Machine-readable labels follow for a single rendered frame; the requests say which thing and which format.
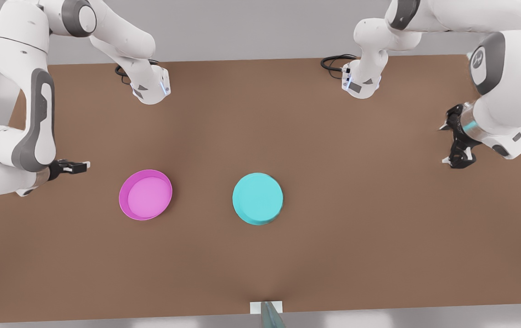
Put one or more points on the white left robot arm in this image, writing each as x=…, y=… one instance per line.
x=506, y=105

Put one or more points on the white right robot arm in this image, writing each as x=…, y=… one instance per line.
x=23, y=50

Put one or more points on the pink plate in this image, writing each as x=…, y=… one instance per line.
x=146, y=195

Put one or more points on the blue plate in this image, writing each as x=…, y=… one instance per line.
x=257, y=198

